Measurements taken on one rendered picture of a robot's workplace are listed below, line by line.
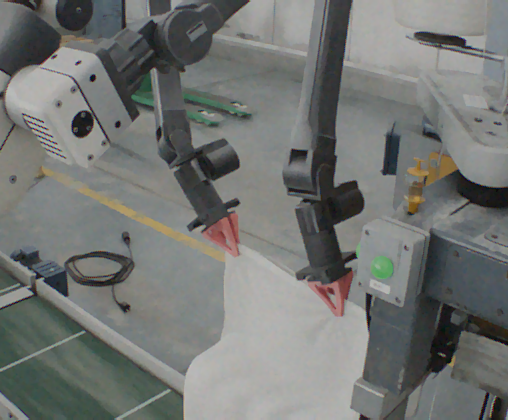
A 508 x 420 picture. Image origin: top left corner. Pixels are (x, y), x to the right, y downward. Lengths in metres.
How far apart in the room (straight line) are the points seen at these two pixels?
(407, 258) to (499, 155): 0.20
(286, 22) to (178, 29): 6.70
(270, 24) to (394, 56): 1.58
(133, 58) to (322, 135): 0.37
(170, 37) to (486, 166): 0.45
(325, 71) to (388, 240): 0.39
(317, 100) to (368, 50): 5.92
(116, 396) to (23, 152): 1.19
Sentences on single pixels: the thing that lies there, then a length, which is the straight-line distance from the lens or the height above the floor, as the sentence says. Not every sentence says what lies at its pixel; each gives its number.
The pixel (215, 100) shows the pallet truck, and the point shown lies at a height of 0.09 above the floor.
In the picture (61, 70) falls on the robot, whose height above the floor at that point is 1.50.
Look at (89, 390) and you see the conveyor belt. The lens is 2.12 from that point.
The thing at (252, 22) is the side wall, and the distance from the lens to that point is 7.96.
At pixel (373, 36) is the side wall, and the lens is 7.02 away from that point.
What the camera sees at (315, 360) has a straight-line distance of 1.32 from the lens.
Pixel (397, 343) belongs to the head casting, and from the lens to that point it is 0.98.
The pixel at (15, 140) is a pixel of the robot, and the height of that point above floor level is 1.38.
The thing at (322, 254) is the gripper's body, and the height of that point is 1.16.
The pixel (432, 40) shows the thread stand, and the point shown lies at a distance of 1.18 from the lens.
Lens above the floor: 1.69
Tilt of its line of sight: 24 degrees down
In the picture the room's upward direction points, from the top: 3 degrees clockwise
